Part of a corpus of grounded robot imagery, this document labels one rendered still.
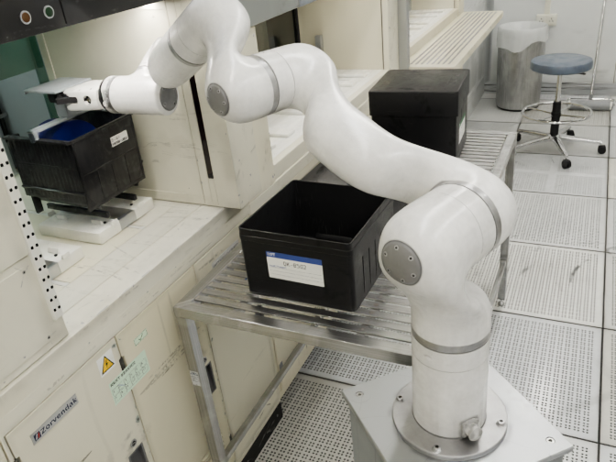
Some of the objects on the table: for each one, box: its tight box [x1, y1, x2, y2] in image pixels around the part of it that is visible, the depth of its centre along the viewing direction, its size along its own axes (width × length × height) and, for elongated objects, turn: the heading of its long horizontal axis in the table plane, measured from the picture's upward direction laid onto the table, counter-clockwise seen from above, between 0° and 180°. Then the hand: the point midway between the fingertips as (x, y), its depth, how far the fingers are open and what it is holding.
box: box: [369, 69, 470, 159], centre depth 203 cm, size 29×29×25 cm
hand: (61, 93), depth 142 cm, fingers open, 4 cm apart
